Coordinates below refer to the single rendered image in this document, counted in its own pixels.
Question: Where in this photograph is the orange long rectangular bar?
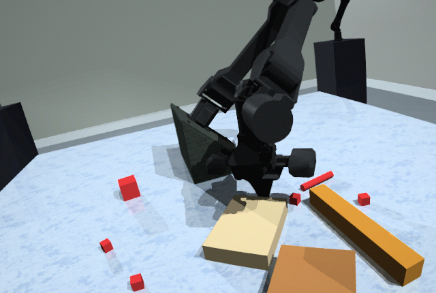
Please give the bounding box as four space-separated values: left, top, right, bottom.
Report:
309 184 424 286

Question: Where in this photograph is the red cylinder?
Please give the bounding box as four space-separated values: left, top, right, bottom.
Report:
300 170 334 191

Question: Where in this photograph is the red square block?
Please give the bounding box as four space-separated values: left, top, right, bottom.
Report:
289 192 301 206
129 273 144 292
99 238 113 253
358 193 370 206
118 175 141 202

